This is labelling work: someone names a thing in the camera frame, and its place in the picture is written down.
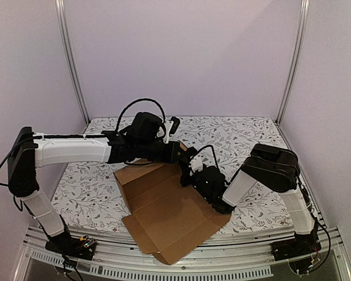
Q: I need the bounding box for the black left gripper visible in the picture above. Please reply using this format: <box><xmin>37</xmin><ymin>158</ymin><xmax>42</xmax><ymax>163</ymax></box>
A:
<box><xmin>136</xmin><ymin>141</ymin><xmax>187</xmax><ymax>165</ymax></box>

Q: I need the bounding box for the brown cardboard box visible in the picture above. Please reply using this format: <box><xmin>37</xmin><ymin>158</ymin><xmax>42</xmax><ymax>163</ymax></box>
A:
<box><xmin>115</xmin><ymin>160</ymin><xmax>230</xmax><ymax>265</ymax></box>

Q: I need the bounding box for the aluminium frame post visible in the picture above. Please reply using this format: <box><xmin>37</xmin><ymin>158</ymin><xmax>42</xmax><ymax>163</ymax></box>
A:
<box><xmin>55</xmin><ymin>0</ymin><xmax>91</xmax><ymax>125</ymax></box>
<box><xmin>275</xmin><ymin>0</ymin><xmax>311</xmax><ymax>126</ymax></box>

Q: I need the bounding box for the floral patterned table mat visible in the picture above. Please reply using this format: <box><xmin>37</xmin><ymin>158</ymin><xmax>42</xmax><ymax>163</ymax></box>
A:
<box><xmin>51</xmin><ymin>116</ymin><xmax>294</xmax><ymax>235</ymax></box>

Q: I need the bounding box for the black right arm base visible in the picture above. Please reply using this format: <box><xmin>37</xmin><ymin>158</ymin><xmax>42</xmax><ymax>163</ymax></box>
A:
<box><xmin>271</xmin><ymin>232</ymin><xmax>321</xmax><ymax>261</ymax></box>

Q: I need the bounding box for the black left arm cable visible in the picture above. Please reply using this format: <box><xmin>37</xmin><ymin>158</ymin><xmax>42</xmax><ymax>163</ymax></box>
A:
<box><xmin>115</xmin><ymin>98</ymin><xmax>167</xmax><ymax>132</ymax></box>

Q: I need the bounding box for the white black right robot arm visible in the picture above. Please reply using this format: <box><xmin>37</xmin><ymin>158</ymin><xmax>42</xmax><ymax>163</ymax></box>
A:
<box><xmin>178</xmin><ymin>144</ymin><xmax>316</xmax><ymax>255</ymax></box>

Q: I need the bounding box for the aluminium front rail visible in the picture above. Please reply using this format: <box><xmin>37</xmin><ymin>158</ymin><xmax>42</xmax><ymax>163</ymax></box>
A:
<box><xmin>14</xmin><ymin>227</ymin><xmax>351</xmax><ymax>280</ymax></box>

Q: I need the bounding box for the left aluminium frame post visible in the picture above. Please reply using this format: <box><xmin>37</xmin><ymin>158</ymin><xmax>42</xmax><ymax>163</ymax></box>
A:
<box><xmin>55</xmin><ymin>0</ymin><xmax>91</xmax><ymax>125</ymax></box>

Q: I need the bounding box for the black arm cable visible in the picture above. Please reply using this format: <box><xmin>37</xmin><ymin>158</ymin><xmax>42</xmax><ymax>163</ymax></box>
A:
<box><xmin>192</xmin><ymin>145</ymin><xmax>220</xmax><ymax>170</ymax></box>
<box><xmin>115</xmin><ymin>98</ymin><xmax>167</xmax><ymax>132</ymax></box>

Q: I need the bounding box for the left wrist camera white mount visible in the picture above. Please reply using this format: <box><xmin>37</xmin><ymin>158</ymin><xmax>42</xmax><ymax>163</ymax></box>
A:
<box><xmin>163</xmin><ymin>116</ymin><xmax>180</xmax><ymax>144</ymax></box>

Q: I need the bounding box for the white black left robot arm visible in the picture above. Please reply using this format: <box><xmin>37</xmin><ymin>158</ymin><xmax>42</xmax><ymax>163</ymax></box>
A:
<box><xmin>2</xmin><ymin>112</ymin><xmax>180</xmax><ymax>254</ymax></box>

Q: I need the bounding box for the right aluminium frame post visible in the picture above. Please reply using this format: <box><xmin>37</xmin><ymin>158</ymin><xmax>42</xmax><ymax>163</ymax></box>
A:
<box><xmin>275</xmin><ymin>0</ymin><xmax>311</xmax><ymax>126</ymax></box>

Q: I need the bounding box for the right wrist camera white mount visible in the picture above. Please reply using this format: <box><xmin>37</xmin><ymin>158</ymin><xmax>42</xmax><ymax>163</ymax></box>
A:
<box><xmin>187</xmin><ymin>147</ymin><xmax>204</xmax><ymax>176</ymax></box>

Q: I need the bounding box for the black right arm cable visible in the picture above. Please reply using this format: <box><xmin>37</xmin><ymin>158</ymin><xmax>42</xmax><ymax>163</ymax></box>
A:
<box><xmin>192</xmin><ymin>145</ymin><xmax>220</xmax><ymax>170</ymax></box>

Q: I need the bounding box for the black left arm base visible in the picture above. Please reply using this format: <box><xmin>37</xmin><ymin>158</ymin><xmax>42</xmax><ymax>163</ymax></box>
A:
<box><xmin>43</xmin><ymin>230</ymin><xmax>97</xmax><ymax>261</ymax></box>

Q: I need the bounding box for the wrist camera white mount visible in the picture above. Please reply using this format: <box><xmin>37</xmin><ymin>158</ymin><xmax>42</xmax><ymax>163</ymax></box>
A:
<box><xmin>163</xmin><ymin>116</ymin><xmax>180</xmax><ymax>144</ymax></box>
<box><xmin>187</xmin><ymin>147</ymin><xmax>204</xmax><ymax>176</ymax></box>

